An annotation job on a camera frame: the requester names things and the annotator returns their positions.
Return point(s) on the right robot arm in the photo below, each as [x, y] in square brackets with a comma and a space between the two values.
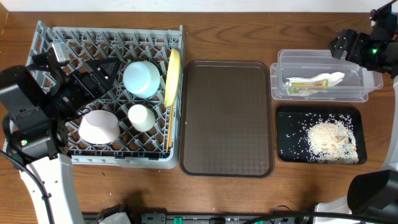
[372, 195]

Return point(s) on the brown serving tray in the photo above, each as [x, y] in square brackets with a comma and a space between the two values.
[226, 124]

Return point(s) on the yellow plate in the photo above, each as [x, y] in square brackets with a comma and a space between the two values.
[173, 74]

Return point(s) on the black waste tray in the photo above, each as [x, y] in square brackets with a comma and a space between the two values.
[355, 114]

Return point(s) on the light blue bowl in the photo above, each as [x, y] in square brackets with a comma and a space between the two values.
[142, 79]

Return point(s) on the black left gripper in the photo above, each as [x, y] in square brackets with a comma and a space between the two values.
[78, 78]

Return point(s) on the cream cup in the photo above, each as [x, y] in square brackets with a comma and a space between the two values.
[141, 118]

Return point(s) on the grey dishwasher rack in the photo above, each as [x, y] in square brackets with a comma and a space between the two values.
[132, 148]

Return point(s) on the wooden chopstick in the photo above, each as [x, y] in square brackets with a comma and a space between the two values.
[172, 124]
[167, 147]

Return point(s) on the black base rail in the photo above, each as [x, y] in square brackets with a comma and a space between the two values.
[152, 216]

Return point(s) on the clear plastic bin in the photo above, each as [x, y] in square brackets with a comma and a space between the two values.
[356, 85]

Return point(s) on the rice and food scraps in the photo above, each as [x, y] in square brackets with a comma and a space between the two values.
[316, 138]

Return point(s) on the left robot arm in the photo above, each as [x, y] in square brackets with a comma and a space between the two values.
[38, 146]

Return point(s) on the green yellow snack wrapper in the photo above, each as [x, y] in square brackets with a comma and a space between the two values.
[305, 89]

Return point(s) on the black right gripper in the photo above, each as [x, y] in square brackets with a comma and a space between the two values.
[359, 39]

